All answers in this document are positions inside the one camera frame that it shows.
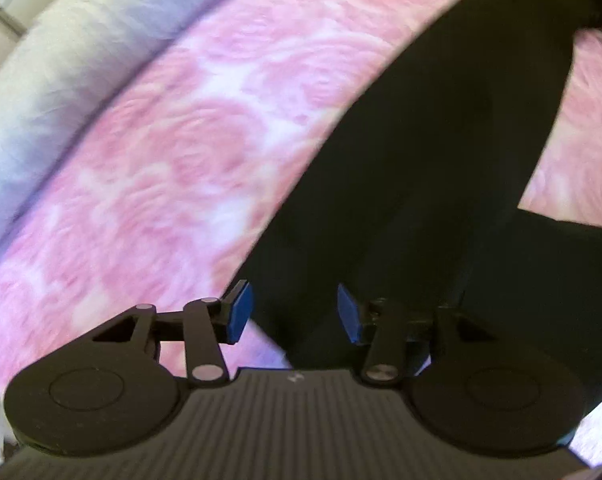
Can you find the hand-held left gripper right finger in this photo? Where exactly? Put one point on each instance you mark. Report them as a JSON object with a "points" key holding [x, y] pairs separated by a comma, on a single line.
{"points": [[348, 318]]}

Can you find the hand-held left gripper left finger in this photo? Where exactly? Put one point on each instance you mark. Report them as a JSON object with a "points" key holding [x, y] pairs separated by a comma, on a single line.
{"points": [[241, 311]]}

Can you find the pink floral bed sheet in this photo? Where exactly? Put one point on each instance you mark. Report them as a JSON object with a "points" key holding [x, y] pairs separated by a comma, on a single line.
{"points": [[191, 160]]}

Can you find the black pants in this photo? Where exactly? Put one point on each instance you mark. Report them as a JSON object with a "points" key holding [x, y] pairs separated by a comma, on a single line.
{"points": [[431, 170]]}

